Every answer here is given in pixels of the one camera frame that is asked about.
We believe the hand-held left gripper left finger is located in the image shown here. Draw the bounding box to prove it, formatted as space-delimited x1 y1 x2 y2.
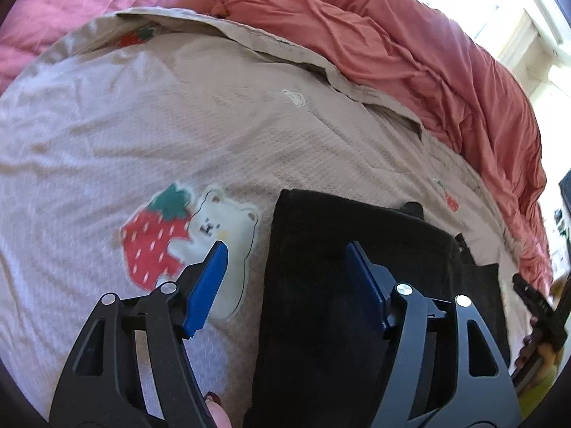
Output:
49 240 230 428

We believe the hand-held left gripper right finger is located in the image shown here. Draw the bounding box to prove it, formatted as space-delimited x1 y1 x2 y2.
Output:
345 241 522 428

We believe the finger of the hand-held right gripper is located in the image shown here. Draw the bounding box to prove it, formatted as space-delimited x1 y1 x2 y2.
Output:
512 273 568 353

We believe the black sweater with orange cuffs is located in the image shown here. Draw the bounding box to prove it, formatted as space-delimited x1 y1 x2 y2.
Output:
243 188 511 428

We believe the person's right hand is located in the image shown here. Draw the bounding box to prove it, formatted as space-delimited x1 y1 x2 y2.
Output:
513 316 551 377

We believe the person's left hand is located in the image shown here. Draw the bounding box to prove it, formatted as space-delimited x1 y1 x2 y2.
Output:
204 391 233 428

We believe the person's green clothing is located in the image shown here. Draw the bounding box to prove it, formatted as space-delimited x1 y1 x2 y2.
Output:
517 366 563 420

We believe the beige printed blanket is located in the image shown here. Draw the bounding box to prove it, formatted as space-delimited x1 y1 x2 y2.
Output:
0 9 554 420

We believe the salmon red duvet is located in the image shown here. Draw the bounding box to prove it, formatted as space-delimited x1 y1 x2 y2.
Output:
190 0 554 295

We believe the pink quilted pillow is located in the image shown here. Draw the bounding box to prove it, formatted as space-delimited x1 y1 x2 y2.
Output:
0 0 210 92

